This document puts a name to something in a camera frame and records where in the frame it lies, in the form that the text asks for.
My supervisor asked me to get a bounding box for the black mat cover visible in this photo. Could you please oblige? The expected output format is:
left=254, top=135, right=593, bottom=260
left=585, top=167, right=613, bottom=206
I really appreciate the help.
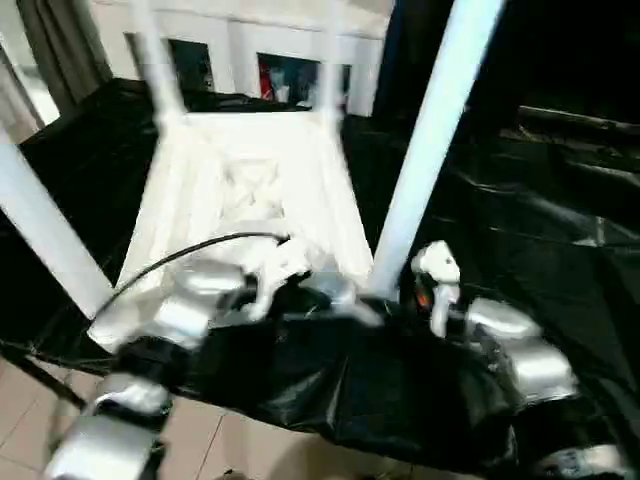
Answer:
left=0, top=77, right=640, bottom=474

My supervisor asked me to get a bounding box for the grey metal rod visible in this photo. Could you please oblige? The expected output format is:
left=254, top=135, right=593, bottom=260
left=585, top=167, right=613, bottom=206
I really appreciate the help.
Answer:
left=516, top=104, right=640, bottom=132

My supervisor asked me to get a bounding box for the white cabinet with glass doors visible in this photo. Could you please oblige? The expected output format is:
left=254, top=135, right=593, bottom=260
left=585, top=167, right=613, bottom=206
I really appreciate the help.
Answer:
left=119, top=0, right=390, bottom=117

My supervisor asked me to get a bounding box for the grey curtain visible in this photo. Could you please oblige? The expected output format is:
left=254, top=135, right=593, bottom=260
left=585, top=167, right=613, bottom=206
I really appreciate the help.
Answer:
left=19, top=0, right=115, bottom=112

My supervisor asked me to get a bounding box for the black case with gold label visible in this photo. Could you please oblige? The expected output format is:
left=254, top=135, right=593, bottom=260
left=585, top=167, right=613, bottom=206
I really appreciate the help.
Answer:
left=379, top=0, right=522, bottom=127

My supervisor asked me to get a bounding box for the white plastic table top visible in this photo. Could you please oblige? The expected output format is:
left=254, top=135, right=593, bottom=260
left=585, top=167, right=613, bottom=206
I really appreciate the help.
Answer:
left=87, top=109, right=387, bottom=352

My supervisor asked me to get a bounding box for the black metal stand leg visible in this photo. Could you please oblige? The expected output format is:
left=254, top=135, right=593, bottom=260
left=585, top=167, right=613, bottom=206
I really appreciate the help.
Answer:
left=0, top=343, right=90, bottom=410

